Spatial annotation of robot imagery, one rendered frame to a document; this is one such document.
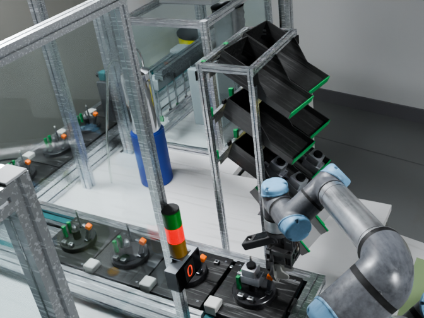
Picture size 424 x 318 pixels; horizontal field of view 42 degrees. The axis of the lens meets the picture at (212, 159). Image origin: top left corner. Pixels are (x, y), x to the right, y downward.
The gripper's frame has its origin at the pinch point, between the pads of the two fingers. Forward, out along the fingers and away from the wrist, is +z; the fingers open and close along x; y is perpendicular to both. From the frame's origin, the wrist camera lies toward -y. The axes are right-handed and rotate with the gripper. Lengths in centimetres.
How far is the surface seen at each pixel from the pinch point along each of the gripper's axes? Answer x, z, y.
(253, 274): -2.2, -0.8, -6.2
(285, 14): 164, -27, -62
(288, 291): 4.8, 9.8, 1.6
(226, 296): -4.5, 9.7, -15.7
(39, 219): -82, -86, 14
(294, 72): 43, -48, -8
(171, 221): -21.2, -32.5, -18.4
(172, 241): -21.5, -25.6, -19.1
